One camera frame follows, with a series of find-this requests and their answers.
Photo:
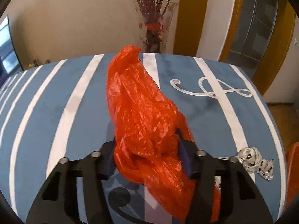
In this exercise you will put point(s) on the red plastic basket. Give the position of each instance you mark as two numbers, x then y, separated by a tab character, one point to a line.
293	168

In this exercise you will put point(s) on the orange plastic bag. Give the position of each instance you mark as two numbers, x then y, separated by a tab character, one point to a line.
140	112

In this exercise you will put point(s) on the wooden doorway frame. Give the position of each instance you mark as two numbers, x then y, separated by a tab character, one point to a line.
189	16

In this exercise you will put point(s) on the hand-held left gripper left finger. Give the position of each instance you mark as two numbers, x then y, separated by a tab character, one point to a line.
108	161

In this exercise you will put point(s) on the white black-printed wrapper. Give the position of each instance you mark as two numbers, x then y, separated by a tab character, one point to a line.
251	156

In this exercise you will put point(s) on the wooden glass-panel door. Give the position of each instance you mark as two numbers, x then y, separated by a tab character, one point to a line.
252	28

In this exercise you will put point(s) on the small yellow ornaments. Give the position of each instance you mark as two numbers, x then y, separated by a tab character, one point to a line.
37	63

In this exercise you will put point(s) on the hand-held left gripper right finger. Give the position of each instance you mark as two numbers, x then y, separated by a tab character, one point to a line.
186	161

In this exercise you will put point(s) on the television screen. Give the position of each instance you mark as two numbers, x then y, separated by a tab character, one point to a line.
7	49

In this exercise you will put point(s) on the blue striped tablecloth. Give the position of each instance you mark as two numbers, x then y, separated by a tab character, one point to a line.
46	121

